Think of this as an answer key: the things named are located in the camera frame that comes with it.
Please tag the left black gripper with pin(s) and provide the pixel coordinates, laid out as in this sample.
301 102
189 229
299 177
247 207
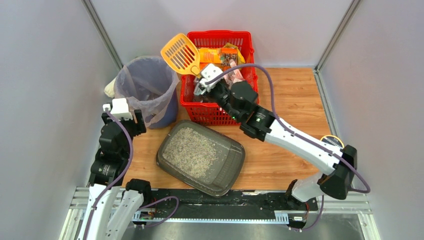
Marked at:
139 122

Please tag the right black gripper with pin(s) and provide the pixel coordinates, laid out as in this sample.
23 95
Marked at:
205 91

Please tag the yellow litter scoop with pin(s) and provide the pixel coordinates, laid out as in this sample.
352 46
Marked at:
182 55

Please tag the grey litter box tray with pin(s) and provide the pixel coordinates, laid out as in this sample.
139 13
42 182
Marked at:
201 157

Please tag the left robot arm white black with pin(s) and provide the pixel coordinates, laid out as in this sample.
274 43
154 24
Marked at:
110 165

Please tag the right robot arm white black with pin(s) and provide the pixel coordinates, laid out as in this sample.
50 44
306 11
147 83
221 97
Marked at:
334 178

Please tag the orange box top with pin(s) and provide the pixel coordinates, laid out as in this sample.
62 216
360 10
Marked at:
210 55

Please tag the red plastic basket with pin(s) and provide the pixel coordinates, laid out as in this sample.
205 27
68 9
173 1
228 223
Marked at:
202 109

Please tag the yellow snack bag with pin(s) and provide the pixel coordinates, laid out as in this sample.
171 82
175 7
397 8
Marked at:
236 53

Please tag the purple trash bin with bag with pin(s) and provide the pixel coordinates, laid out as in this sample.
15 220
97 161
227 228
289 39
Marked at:
149 85

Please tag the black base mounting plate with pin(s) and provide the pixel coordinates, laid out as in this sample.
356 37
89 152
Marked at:
236 206

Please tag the yellow tape roll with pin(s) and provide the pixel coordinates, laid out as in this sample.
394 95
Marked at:
332 140

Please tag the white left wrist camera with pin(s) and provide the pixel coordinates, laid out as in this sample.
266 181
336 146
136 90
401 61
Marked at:
119 108

